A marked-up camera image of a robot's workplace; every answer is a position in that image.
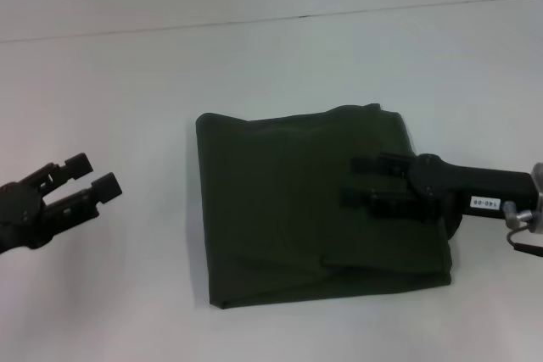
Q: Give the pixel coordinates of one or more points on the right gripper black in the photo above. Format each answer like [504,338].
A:
[466,188]

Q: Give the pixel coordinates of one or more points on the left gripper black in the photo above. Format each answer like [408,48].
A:
[19,213]

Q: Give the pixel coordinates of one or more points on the dark green FREE! t-shirt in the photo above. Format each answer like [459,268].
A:
[275,209]

